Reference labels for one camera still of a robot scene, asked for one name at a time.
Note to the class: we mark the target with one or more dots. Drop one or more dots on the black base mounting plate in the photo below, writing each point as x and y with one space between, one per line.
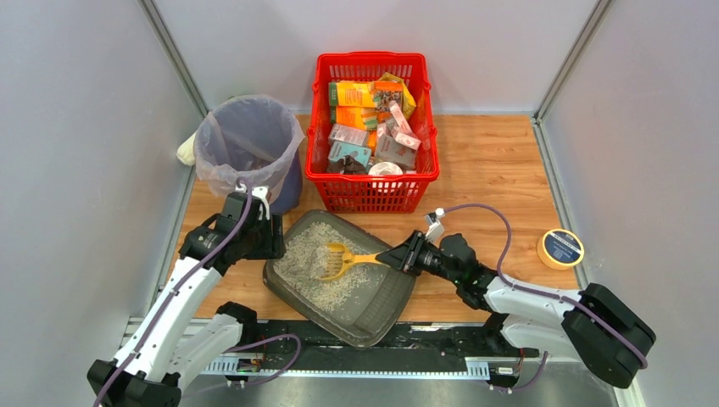
408 351

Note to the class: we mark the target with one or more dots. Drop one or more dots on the white tape roll in basket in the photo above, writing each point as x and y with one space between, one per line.
385 169

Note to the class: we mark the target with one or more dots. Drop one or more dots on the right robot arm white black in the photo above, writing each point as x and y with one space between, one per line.
591 325

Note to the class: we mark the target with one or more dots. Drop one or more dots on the yellow tape roll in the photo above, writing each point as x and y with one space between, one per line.
560 249

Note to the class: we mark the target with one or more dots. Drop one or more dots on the orange box top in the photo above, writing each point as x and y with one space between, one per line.
357 94

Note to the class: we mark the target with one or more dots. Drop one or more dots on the yellow snack bag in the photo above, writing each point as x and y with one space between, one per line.
408 102

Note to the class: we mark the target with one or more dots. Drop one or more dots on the yellow litter scoop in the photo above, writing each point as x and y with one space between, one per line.
340 259

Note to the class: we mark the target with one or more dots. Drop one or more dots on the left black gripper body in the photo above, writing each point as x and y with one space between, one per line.
270 236

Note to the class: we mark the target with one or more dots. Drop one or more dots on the orange box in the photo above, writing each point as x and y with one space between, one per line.
360 118
357 94

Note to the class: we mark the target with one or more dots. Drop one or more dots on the dark brown cloth in basket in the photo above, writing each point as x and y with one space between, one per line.
346 166

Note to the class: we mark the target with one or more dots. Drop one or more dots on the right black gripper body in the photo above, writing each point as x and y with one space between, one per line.
413 256

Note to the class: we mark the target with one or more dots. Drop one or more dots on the purple trash bin with bag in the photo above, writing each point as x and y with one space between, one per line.
254 138

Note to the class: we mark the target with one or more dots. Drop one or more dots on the grey litter box tray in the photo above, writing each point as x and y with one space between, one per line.
358 307

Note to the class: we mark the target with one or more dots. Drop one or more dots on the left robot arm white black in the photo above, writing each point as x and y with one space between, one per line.
156 365

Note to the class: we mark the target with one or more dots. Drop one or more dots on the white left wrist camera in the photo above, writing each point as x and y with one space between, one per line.
261 194

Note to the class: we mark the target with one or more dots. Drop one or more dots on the teal sponge box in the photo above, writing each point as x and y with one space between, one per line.
340 150

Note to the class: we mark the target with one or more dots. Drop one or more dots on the grey pink box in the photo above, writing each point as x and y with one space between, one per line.
348 134

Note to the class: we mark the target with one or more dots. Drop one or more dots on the red plastic basket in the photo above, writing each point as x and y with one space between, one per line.
372 194

